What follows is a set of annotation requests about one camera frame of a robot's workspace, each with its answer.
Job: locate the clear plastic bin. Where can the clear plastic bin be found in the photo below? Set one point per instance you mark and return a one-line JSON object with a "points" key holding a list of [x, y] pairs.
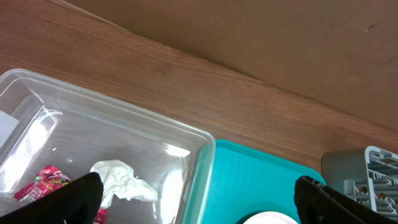
{"points": [[45, 121]]}

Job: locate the cardboard backdrop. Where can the cardboard backdrop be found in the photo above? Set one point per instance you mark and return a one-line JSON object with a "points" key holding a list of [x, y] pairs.
{"points": [[342, 53]]}

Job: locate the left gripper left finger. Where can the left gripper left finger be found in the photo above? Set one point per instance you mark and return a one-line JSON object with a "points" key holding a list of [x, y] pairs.
{"points": [[77, 202]]}

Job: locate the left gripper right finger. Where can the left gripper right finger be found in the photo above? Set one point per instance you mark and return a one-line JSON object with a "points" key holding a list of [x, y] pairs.
{"points": [[319, 204]]}

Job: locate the grey dishwasher rack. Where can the grey dishwasher rack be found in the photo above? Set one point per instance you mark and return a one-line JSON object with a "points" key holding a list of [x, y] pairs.
{"points": [[368, 176]]}

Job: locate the large pink plate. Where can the large pink plate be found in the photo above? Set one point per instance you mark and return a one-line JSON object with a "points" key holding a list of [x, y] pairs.
{"points": [[270, 218]]}

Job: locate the white tissue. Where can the white tissue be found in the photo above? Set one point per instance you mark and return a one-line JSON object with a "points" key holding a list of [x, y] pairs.
{"points": [[118, 180]]}

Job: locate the red snack wrapper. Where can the red snack wrapper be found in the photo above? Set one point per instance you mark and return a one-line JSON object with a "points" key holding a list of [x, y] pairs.
{"points": [[48, 180]]}

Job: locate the teal serving tray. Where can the teal serving tray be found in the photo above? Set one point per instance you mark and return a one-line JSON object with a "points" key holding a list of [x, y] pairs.
{"points": [[233, 182]]}

